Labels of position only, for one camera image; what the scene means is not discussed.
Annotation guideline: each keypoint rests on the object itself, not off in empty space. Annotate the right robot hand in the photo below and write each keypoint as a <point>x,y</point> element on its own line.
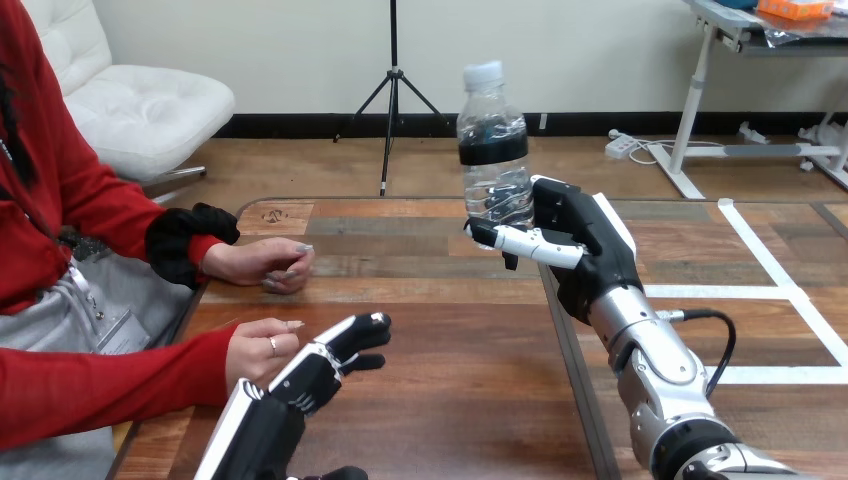
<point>583,245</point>

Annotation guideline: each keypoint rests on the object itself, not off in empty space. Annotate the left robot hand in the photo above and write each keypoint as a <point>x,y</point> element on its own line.
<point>291,397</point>

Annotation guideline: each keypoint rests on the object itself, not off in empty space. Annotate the white desk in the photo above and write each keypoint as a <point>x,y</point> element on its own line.
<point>748,99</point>

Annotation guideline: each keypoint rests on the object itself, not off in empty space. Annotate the person's hand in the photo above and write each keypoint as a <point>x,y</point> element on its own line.
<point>265,262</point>
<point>258,354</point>

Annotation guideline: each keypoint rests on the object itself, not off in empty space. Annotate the white power strip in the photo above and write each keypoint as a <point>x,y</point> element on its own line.
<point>621,146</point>

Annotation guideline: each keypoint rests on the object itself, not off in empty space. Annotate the clear water bottle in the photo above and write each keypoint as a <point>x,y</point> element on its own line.
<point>493,152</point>

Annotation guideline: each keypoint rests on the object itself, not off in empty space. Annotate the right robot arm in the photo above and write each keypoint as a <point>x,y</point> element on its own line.
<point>662,391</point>

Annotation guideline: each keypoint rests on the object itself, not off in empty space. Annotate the black tripod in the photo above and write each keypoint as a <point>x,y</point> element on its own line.
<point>393,93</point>

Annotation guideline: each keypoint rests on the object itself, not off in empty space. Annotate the orange thing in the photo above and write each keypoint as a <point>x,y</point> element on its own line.
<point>795,8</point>

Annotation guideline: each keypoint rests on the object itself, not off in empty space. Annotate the white cushioned chair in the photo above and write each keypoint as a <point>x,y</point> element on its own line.
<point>132,99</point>

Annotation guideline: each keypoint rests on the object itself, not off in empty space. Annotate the person's body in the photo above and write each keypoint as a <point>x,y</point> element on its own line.
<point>60,218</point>

